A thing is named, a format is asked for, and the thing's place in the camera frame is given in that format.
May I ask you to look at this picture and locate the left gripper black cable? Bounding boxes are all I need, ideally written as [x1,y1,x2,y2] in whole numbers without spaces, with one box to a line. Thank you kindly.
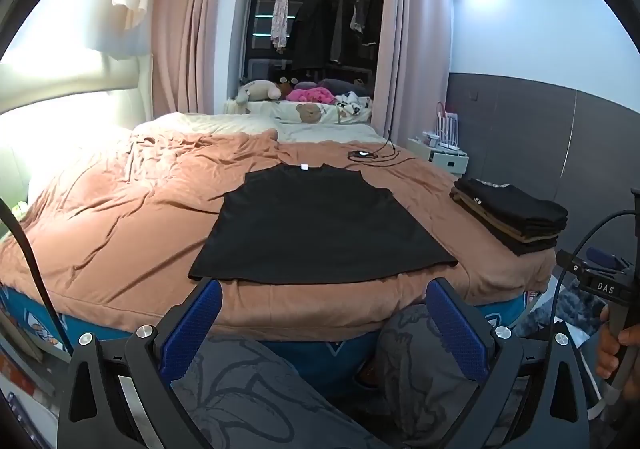
[0,196,68,355]

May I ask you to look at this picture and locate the black t-shirt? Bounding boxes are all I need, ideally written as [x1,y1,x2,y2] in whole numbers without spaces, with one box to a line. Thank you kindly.
[188,163,460,283]

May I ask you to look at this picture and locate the dark hanging garment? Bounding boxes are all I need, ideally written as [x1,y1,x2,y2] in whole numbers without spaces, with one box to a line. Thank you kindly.
[330,0,351,64]

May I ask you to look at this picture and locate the bear printed pillow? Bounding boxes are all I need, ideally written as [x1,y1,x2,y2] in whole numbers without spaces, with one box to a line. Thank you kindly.
[247,99,373,126]

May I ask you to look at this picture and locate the white nightstand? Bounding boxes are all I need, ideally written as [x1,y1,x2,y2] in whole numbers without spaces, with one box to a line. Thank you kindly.
[406,136,471,175]

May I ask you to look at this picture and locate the pink fluffy cloth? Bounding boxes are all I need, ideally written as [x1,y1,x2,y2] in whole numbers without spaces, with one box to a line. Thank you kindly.
[286,86,337,106]

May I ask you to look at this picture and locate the blue printed mattress sheet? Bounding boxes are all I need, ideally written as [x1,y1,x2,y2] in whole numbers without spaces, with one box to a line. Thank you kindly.
[0,281,546,397]

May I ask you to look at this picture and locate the beige plush toy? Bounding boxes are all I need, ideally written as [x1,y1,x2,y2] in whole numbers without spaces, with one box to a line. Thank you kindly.
[235,79,281,115]

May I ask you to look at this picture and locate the black hanging jacket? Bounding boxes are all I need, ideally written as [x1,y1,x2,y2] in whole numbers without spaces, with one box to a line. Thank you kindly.
[362,0,385,47]

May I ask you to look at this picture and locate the right gripper white cable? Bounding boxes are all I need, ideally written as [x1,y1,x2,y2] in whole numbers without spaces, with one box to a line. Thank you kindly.
[585,379,621,422]

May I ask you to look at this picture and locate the grey hanging shirt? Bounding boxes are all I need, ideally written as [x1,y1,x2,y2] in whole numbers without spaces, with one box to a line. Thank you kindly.
[349,0,367,34]

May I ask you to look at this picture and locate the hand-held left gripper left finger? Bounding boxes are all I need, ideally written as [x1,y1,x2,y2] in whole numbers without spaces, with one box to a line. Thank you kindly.
[57,278,223,449]

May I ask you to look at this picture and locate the brown blanket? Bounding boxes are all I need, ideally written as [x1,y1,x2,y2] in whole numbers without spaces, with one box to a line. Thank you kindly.
[0,128,557,342]

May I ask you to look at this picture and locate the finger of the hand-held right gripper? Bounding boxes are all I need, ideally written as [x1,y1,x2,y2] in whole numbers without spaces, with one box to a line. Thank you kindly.
[556,248,632,282]

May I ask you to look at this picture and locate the fluffy grey rug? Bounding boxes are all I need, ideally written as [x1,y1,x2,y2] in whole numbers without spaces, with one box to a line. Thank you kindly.
[510,274,611,350]

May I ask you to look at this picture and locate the person's right hand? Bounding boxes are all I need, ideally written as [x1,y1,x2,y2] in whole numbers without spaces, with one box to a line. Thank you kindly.
[597,304,640,382]

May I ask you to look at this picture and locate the pink curtain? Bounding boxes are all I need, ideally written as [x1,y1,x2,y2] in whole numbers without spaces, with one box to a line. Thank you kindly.
[372,0,453,145]
[150,0,251,122]

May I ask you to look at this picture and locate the white rack on cabinet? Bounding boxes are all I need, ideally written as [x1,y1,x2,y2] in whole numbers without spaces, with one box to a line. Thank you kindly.
[436,102,460,151]

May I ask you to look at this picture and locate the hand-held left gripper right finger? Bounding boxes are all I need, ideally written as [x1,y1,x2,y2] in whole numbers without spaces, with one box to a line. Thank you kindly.
[426,277,594,449]

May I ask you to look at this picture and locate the black hanging coat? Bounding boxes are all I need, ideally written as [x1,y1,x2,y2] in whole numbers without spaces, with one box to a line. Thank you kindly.
[290,0,335,72]

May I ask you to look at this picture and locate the person's grey printed pants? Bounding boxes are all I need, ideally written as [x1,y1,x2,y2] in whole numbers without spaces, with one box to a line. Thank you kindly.
[172,303,506,449]

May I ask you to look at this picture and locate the stack of clothes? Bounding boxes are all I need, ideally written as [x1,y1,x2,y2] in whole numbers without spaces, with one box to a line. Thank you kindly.
[451,178,569,257]

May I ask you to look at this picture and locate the black and white printed cloth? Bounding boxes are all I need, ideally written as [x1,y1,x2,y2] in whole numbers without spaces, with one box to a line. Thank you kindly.
[334,90,373,117]

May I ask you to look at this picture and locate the cream bed sheet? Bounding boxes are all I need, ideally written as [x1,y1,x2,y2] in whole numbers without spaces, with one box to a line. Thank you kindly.
[131,112,393,146]

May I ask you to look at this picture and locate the floral hanging garment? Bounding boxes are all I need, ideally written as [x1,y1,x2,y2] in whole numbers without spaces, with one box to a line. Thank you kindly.
[270,0,292,50]

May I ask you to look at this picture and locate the black charger cable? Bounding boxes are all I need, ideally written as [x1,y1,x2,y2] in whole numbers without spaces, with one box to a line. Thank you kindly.
[347,129,416,165]

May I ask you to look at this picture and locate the white padded headboard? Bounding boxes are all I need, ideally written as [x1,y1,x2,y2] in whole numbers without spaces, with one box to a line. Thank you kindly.
[0,48,153,190]

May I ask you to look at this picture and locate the dark grey cushion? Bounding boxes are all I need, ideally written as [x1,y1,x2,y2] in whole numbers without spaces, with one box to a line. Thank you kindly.
[315,78,361,95]

